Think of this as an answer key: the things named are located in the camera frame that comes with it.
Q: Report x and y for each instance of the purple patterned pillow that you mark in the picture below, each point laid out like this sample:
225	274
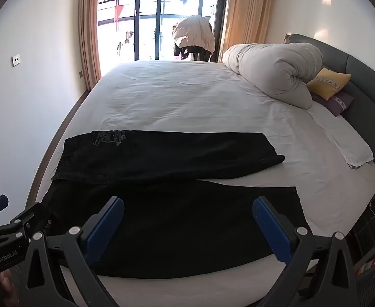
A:
341	104

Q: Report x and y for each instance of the beige jacket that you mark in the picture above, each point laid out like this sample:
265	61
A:
194	33

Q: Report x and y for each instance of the beige curtain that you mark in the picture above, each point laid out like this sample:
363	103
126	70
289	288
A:
90	32
248	12

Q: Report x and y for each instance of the black pants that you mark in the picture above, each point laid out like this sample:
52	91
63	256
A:
174	160

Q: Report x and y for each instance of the grey upholstered headboard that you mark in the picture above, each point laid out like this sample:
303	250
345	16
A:
366	115

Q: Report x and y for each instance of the yellow patterned pillow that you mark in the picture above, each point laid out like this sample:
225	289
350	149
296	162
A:
329	83

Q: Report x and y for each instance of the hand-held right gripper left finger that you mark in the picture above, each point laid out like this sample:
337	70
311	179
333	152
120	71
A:
106	227

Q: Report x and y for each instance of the hanging red cloth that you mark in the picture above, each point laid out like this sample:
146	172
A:
118	12

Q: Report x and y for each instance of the white pillow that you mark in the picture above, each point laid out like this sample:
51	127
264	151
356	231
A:
270	67

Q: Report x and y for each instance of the black sliding glass door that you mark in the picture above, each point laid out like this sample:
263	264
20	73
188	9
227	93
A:
158	22

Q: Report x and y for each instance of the person's left hand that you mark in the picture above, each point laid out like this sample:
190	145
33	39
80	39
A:
7	289

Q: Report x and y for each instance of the black drying rack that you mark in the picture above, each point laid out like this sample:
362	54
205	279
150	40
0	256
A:
187	52

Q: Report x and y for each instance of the black mesh basket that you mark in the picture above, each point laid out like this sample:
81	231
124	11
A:
374	281

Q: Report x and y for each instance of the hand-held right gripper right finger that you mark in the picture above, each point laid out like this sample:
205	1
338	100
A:
270	230

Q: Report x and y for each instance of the dark bedside stand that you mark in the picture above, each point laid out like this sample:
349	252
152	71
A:
366	230

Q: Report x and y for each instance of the black balcony railing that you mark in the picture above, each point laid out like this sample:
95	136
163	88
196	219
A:
142	17

